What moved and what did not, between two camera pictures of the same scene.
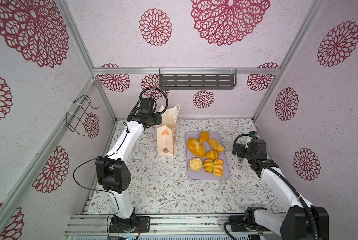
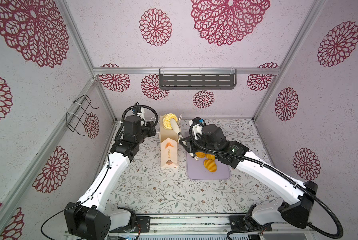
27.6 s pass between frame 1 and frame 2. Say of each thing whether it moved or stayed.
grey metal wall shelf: stayed
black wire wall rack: stayed
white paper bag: moved
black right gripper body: moved
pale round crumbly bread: moved
